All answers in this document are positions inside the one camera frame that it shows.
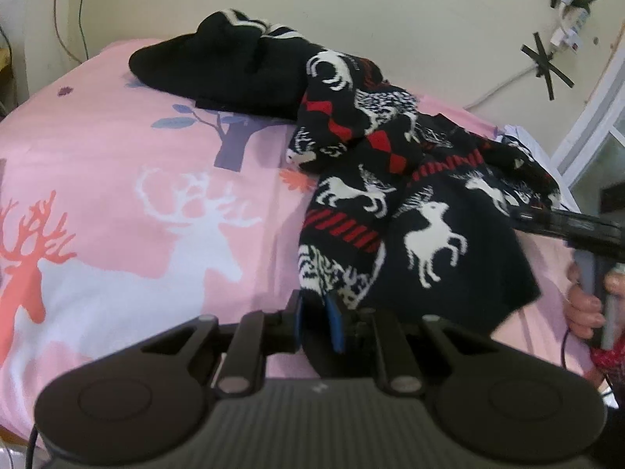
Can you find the person's right hand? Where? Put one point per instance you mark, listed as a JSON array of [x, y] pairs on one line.
[[581, 310]]

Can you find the white cloth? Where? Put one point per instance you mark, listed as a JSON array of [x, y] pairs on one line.
[[522, 139]]

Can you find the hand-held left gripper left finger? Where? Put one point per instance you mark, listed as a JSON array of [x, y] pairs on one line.
[[297, 326]]

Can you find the dark reindeer pattern sweater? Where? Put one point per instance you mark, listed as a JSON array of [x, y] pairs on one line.
[[439, 234]]

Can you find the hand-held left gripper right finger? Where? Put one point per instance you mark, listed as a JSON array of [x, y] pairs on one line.
[[336, 326]]

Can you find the plain black knit garment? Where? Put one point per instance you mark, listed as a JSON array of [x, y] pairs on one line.
[[210, 63]]

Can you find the pink printed bed sheet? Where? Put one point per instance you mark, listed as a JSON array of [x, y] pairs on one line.
[[122, 122]]

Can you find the dark green white striped garment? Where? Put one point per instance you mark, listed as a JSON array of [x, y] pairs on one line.
[[263, 27]]

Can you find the white framed window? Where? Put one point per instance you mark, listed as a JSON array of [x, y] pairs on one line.
[[586, 141]]

